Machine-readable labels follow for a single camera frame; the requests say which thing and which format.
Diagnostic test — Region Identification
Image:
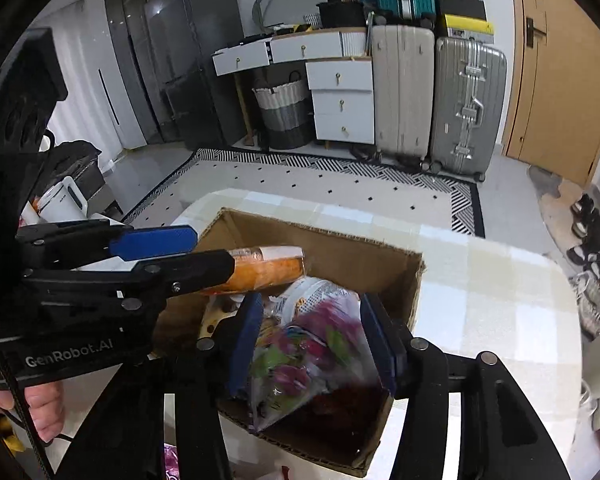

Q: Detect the black bag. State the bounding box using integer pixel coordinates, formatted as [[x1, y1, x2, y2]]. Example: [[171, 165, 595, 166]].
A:
[[45, 140, 112, 211]]

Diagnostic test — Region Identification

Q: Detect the silver suitcase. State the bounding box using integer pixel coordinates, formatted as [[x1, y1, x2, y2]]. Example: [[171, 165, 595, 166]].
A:
[[427, 35, 509, 182]]

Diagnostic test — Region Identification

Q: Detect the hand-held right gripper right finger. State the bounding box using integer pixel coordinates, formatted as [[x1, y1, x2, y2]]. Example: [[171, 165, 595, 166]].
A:
[[359, 292, 573, 480]]

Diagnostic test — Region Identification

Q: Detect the beige suitcase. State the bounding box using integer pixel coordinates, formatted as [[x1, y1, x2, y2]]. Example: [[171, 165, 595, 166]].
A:
[[370, 22, 437, 171]]

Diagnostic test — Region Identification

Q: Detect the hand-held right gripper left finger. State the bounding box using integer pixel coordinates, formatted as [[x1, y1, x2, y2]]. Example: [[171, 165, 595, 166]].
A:
[[85, 291, 265, 480]]

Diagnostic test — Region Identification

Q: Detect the woven laundry basket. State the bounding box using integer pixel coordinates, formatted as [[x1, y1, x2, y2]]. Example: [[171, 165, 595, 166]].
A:
[[252, 72, 316, 151]]

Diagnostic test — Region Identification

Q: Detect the white kettle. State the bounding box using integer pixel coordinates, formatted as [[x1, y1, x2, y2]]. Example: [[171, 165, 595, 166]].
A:
[[34, 175, 89, 222]]

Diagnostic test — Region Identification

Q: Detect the small purple snack packet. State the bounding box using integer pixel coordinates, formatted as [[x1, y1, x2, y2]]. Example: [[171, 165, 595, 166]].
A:
[[162, 442, 182, 480]]

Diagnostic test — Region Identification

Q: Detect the wooden door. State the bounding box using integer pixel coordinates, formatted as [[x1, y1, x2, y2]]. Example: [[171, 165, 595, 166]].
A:
[[500, 0, 600, 187]]

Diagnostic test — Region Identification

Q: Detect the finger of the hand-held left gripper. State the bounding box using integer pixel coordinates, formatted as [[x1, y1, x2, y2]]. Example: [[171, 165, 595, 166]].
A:
[[15, 224, 199, 272], [22, 249, 237, 312]]

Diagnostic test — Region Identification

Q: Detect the pile of shoes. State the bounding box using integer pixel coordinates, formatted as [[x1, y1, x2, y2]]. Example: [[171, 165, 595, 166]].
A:
[[565, 192, 600, 343]]

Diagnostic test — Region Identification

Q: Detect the orange clear-wrapped pastry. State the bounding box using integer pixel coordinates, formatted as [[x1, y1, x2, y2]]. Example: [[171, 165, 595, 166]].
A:
[[200, 245, 306, 296]]

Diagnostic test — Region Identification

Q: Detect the purple silver chip bag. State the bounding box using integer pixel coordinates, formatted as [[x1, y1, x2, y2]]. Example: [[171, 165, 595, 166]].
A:
[[247, 275, 388, 433]]

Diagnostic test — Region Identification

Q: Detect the dark grey fridge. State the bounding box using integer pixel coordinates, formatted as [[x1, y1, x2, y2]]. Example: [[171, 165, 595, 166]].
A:
[[145, 0, 249, 150]]

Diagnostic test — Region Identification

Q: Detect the plaid tablecloth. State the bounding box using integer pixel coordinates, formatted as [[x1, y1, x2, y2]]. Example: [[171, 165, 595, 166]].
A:
[[55, 187, 582, 480]]

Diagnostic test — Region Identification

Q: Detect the person's left hand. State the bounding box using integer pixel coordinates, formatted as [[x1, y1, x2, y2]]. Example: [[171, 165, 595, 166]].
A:
[[0, 375, 67, 443]]

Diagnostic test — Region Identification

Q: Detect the black white patterned rug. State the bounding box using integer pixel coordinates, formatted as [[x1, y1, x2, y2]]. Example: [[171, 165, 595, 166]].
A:
[[125, 147, 486, 238]]

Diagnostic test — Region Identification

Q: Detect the yellow box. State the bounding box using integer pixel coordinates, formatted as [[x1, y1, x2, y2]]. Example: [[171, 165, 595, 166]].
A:
[[437, 12, 496, 39]]

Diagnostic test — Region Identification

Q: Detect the brown cardboard box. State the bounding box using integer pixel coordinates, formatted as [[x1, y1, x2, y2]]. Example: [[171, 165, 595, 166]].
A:
[[152, 207, 427, 478]]

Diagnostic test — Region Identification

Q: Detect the white drawer cabinet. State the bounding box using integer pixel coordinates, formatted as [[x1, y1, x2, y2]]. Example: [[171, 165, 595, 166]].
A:
[[212, 27, 376, 147]]

